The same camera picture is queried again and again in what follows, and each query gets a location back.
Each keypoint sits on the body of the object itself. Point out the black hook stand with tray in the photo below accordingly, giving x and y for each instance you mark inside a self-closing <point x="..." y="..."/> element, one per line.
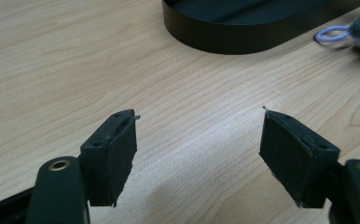
<point x="231" y="37"/>

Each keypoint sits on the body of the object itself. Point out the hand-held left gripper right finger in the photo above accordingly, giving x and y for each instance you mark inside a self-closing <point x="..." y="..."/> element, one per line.
<point x="296" y="155"/>

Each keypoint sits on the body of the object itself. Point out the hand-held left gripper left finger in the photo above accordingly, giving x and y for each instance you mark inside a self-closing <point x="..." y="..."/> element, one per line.
<point x="119" y="155"/>

